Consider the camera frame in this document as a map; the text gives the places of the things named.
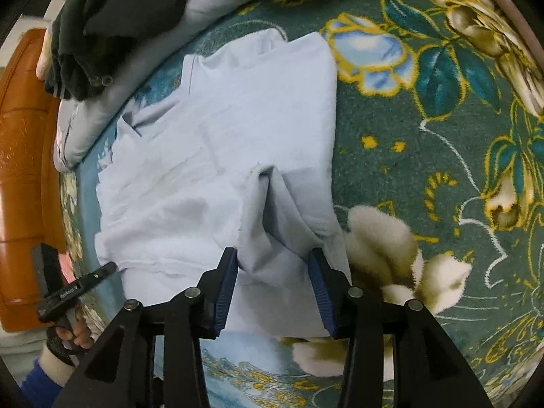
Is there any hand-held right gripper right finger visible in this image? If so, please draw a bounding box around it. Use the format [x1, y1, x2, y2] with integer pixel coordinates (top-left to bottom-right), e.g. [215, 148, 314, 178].
[308, 246, 496, 408]

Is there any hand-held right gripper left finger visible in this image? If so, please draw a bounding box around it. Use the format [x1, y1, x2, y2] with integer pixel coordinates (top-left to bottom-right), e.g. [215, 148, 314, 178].
[51, 246, 239, 408]

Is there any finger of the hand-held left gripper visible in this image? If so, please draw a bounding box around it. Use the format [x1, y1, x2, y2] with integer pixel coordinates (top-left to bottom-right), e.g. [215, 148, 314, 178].
[83, 262, 119, 286]

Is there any light blue shirt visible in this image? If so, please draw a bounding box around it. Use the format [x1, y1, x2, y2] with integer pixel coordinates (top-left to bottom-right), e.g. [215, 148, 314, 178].
[93, 28, 354, 340]

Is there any person's left hand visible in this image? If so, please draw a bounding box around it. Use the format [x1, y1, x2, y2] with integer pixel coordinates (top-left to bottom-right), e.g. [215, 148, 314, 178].
[45, 312, 96, 367]

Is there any green floral blanket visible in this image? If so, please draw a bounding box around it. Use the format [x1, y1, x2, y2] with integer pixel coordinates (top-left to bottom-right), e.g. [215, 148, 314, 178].
[55, 0, 544, 408]

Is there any light grey folded cloth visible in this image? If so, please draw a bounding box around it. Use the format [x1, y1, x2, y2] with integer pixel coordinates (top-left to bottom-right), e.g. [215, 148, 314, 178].
[53, 0, 307, 173]

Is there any dark green garment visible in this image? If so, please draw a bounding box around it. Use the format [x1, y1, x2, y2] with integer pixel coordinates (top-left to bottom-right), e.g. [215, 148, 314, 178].
[45, 0, 193, 103]

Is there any brown wooden bed frame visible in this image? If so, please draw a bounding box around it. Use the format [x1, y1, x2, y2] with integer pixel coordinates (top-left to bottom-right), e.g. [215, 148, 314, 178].
[0, 28, 69, 333]

